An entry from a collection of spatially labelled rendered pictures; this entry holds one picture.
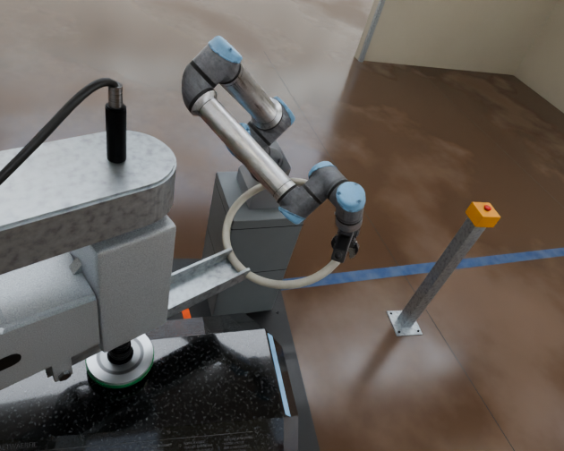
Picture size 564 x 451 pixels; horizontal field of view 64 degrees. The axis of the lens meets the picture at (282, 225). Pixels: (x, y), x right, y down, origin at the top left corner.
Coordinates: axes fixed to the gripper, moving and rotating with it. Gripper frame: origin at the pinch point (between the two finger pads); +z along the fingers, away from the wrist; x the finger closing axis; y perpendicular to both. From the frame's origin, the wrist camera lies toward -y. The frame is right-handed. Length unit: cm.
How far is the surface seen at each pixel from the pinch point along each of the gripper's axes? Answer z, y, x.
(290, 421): 21, -59, 0
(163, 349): 7, -54, 51
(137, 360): -2, -62, 53
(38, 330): -56, -72, 53
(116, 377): -5, -70, 55
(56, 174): -84, -47, 49
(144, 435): 1, -82, 40
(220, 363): 13, -51, 30
